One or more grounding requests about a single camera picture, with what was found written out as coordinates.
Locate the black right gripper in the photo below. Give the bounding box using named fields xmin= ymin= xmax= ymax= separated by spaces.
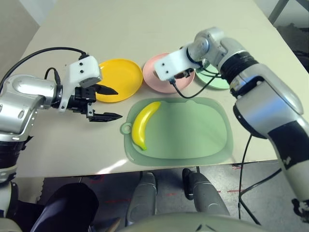
xmin=174 ymin=68 xmax=196 ymax=80

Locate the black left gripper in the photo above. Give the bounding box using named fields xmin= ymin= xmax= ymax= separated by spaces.
xmin=70 ymin=84 xmax=123 ymax=123

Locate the yellow toy banana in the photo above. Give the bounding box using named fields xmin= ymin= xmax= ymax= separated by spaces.
xmin=131 ymin=101 xmax=162 ymax=151

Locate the mint green plastic plate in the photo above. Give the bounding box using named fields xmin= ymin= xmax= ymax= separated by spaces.
xmin=194 ymin=63 xmax=232 ymax=90

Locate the yellow plastic plate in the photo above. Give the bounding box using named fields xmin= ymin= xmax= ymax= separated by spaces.
xmin=96 ymin=58 xmax=143 ymax=104

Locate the pink plastic plate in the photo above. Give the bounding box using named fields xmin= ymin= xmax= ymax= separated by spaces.
xmin=142 ymin=53 xmax=196 ymax=94

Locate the green cutting board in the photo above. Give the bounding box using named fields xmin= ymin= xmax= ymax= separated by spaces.
xmin=120 ymin=97 xmax=234 ymax=167

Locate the grey left robot leg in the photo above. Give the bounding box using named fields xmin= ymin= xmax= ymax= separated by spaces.
xmin=126 ymin=172 xmax=158 ymax=222

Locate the grey robot leg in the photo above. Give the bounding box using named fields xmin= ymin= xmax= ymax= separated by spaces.
xmin=182 ymin=168 xmax=230 ymax=217
xmin=126 ymin=172 xmax=158 ymax=222

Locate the dark navy rounded object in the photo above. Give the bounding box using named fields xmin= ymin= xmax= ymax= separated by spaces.
xmin=31 ymin=183 xmax=99 ymax=232

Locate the side table with black legs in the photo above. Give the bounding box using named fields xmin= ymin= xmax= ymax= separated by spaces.
xmin=267 ymin=0 xmax=309 ymax=25

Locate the grey right robot leg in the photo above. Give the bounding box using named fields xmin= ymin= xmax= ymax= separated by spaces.
xmin=182 ymin=168 xmax=230 ymax=217

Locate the grey robot torso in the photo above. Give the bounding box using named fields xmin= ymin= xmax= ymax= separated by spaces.
xmin=118 ymin=212 xmax=261 ymax=232

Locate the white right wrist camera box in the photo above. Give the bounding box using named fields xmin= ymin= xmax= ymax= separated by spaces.
xmin=154 ymin=49 xmax=195 ymax=81

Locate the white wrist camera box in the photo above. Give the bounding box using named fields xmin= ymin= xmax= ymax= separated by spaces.
xmin=57 ymin=56 xmax=103 ymax=114
xmin=154 ymin=49 xmax=195 ymax=81

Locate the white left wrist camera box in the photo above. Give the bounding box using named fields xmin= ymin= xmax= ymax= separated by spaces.
xmin=57 ymin=56 xmax=103 ymax=114

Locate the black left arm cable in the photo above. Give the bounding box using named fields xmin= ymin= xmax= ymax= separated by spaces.
xmin=0 ymin=47 xmax=87 ymax=87

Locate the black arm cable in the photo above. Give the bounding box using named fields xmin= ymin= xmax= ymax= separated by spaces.
xmin=170 ymin=65 xmax=283 ymax=225
xmin=0 ymin=47 xmax=87 ymax=87

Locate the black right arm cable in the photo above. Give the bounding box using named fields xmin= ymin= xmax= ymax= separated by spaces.
xmin=170 ymin=65 xmax=283 ymax=225

